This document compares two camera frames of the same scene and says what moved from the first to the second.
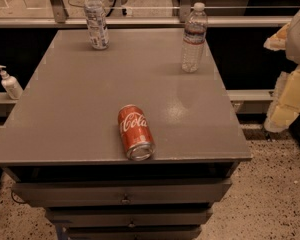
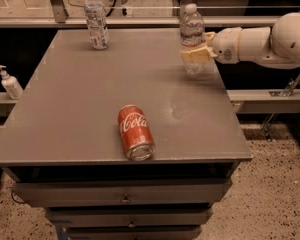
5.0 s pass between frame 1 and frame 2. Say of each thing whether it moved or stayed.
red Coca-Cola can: stayed
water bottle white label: stayed
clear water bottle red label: moved
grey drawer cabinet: stayed
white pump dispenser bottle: stayed
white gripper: moved
